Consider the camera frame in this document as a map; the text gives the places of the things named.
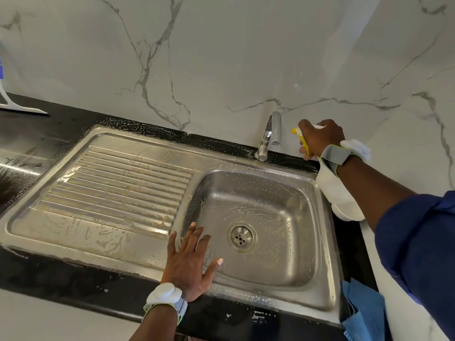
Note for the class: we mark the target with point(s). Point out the person's right hand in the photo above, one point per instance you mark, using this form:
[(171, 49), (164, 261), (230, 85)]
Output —
[(321, 137)]

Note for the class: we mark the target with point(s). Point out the person's left hand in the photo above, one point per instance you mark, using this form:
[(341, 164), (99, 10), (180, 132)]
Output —
[(186, 265)]

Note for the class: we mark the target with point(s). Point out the white yellow spray bottle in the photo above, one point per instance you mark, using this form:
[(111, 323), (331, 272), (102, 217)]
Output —
[(340, 195)]

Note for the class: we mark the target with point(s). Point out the stainless steel sink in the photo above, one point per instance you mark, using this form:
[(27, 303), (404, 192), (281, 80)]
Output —
[(135, 195)]

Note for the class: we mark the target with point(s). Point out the blue white squeegee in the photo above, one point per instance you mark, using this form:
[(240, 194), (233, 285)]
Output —
[(11, 96)]

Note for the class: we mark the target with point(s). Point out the person's right forearm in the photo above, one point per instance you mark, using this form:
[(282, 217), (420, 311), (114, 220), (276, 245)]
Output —
[(373, 191)]

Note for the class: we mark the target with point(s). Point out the person's left forearm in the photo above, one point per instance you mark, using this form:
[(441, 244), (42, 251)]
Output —
[(158, 323)]

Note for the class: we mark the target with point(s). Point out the white left wrist tracker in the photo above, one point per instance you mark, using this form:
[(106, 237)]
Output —
[(165, 296)]

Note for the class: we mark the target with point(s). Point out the chrome faucet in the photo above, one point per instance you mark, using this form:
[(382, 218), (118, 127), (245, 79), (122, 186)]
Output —
[(269, 135)]

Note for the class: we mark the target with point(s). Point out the metal drain strainer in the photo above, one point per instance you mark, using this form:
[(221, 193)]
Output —
[(242, 236)]

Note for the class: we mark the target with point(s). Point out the blue cloth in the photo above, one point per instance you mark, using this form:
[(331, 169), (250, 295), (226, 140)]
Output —
[(364, 312)]

